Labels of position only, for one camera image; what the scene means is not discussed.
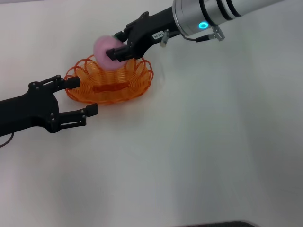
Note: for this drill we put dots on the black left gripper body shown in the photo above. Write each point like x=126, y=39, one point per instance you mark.
x=28, y=111

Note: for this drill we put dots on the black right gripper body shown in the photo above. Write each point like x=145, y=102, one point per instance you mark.
x=146, y=28

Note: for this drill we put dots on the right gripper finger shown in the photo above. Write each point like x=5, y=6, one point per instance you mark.
x=122, y=36
x=117, y=54

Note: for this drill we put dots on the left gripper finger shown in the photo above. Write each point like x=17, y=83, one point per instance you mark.
x=72, y=82
x=91, y=110

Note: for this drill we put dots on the pink peach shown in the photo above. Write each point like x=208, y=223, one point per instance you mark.
x=103, y=54

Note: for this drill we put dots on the orange woven plastic basket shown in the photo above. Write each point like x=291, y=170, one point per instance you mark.
x=106, y=88

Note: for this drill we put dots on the dark rounded robot base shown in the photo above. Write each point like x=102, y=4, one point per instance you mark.
x=225, y=224

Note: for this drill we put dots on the small silver metal bracket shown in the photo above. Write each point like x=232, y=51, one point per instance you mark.
x=164, y=40

